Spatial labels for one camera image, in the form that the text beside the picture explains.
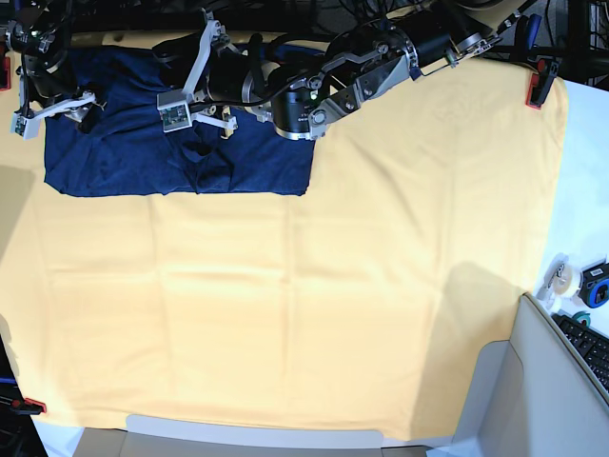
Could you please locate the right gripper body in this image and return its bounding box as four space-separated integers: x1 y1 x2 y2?
28 90 99 124

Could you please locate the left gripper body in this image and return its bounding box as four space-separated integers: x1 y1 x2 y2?
151 9 239 142

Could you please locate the blue long-sleeve shirt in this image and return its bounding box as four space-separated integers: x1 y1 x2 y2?
44 47 314 197

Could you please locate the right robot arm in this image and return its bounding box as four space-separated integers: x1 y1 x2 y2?
3 1 106 140

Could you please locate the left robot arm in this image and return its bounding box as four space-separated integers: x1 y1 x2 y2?
153 1 525 141

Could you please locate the red clamp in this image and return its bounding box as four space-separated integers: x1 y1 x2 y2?
0 56 11 91
525 58 560 109
1 396 47 416

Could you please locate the yellow table cloth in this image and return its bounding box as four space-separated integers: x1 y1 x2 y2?
1 58 569 441

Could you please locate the red clamp lower left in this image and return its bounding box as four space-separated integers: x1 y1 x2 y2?
1 396 47 416

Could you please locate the red clamp upper right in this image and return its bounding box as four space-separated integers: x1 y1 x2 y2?
525 58 560 109

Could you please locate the clear tape roll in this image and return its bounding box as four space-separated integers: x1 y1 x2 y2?
536 253 583 304

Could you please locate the blue tape measure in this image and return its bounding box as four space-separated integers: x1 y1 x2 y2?
579 261 609 308

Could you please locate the green tape roll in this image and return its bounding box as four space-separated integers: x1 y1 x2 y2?
572 311 591 328

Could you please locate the white partition panel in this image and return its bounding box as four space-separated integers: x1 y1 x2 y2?
446 294 608 456

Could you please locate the black keyboard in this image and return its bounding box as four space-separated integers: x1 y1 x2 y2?
552 314 609 390

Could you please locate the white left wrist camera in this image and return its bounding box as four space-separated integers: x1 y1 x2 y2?
157 89 192 133

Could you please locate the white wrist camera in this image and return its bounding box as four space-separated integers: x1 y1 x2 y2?
157 89 192 133
10 111 43 140

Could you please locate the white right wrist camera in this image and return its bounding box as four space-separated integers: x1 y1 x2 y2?
10 111 43 140

